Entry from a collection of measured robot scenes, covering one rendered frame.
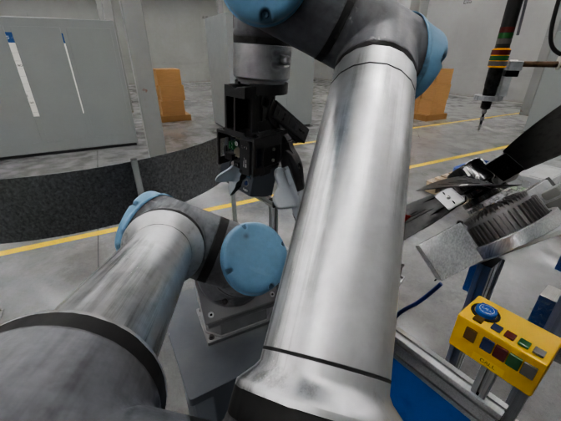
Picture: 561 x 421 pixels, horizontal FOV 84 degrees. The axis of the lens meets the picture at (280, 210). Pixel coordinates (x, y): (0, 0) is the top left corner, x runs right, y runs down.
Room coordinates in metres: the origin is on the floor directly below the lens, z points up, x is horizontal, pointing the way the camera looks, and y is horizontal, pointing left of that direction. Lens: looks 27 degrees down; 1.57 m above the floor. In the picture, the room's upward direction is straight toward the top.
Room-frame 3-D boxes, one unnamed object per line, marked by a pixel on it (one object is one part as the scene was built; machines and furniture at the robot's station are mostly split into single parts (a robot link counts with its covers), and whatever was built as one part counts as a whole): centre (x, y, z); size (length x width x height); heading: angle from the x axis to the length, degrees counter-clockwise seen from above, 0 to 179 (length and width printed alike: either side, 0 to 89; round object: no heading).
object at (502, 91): (0.92, -0.59, 1.50); 0.09 x 0.07 x 0.10; 72
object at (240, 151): (0.45, 0.03, 1.48); 0.09 x 0.08 x 0.12; 141
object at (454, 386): (0.78, -0.23, 0.82); 0.90 x 0.04 x 0.08; 37
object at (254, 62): (0.45, 0.02, 1.56); 0.08 x 0.08 x 0.05
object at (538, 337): (0.47, -0.47, 1.02); 0.16 x 0.10 x 0.11; 37
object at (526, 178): (3.15, -2.69, 0.31); 0.60 x 0.42 x 0.33; 125
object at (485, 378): (0.47, -0.47, 0.92); 0.03 x 0.03 x 0.12; 37
